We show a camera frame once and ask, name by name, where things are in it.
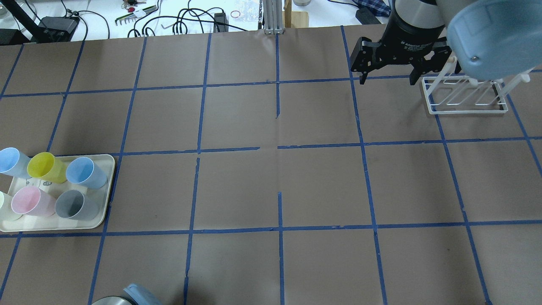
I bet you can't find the light blue plastic cup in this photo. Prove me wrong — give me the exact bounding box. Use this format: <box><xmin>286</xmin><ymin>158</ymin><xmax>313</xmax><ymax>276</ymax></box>
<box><xmin>0</xmin><ymin>147</ymin><xmax>31</xmax><ymax>179</ymax></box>

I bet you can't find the black cable bundle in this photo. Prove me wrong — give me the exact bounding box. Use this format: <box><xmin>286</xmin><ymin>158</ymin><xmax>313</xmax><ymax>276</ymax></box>
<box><xmin>127</xmin><ymin>8</ymin><xmax>248</xmax><ymax>38</ymax></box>

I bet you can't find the white plastic cup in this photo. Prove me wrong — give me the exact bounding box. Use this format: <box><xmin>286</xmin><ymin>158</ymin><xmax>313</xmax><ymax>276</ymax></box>
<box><xmin>0</xmin><ymin>192</ymin><xmax>22</xmax><ymax>221</ymax></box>

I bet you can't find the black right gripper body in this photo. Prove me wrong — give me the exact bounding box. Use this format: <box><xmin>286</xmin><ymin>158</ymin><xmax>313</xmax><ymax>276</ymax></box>
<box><xmin>378</xmin><ymin>4</ymin><xmax>448</xmax><ymax>64</ymax></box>

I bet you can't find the aluminium frame post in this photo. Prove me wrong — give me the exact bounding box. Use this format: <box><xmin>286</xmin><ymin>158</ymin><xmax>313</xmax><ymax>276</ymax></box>
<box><xmin>260</xmin><ymin>0</ymin><xmax>284</xmax><ymax>35</ymax></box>

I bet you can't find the wooden mug tree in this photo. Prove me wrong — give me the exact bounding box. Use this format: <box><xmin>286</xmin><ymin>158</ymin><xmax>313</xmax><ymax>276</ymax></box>
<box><xmin>282</xmin><ymin>0</ymin><xmax>309</xmax><ymax>28</ymax></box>

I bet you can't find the white wire cup rack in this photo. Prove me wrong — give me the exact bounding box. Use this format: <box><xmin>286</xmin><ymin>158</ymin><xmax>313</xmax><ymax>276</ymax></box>
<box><xmin>421</xmin><ymin>56</ymin><xmax>533</xmax><ymax>115</ymax></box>

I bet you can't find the black power adapter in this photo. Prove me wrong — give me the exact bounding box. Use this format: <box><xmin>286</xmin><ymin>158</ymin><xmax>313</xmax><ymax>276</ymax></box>
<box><xmin>213</xmin><ymin>12</ymin><xmax>228</xmax><ymax>33</ymax></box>

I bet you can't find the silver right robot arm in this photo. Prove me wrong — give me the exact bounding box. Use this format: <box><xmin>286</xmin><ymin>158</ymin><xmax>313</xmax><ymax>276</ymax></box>
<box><xmin>350</xmin><ymin>0</ymin><xmax>542</xmax><ymax>85</ymax></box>

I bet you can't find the hex key set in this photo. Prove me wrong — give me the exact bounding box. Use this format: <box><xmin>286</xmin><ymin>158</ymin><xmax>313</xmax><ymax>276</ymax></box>
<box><xmin>114</xmin><ymin>5</ymin><xmax>159</xmax><ymax>26</ymax></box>

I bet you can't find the white plastic tray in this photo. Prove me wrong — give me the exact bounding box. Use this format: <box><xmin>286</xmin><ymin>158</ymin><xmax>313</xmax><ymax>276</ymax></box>
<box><xmin>0</xmin><ymin>154</ymin><xmax>116</xmax><ymax>233</ymax></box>

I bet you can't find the dark checkered pouch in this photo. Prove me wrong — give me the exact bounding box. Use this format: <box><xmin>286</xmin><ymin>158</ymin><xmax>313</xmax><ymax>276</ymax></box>
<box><xmin>353</xmin><ymin>0</ymin><xmax>392</xmax><ymax>17</ymax></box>

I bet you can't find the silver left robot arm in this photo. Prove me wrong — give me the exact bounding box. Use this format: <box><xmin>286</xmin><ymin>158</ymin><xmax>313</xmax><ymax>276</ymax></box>
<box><xmin>92</xmin><ymin>283</ymin><xmax>162</xmax><ymax>305</ymax></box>

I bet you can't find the grey plastic cup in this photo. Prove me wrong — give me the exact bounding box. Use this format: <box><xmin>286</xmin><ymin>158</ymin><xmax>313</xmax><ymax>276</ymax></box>
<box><xmin>55</xmin><ymin>190</ymin><xmax>99</xmax><ymax>221</ymax></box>

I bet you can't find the black device box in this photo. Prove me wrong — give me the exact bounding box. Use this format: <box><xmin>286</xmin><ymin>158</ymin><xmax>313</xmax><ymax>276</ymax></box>
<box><xmin>38</xmin><ymin>16</ymin><xmax>80</xmax><ymax>42</ymax></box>

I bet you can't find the yellow plastic cup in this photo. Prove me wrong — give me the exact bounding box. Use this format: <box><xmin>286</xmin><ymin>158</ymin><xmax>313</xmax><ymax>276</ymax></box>
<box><xmin>27</xmin><ymin>152</ymin><xmax>67</xmax><ymax>184</ymax></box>

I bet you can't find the pink plastic cup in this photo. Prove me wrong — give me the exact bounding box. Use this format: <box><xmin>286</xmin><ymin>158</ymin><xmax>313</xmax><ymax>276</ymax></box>
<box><xmin>11</xmin><ymin>186</ymin><xmax>56</xmax><ymax>217</ymax></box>

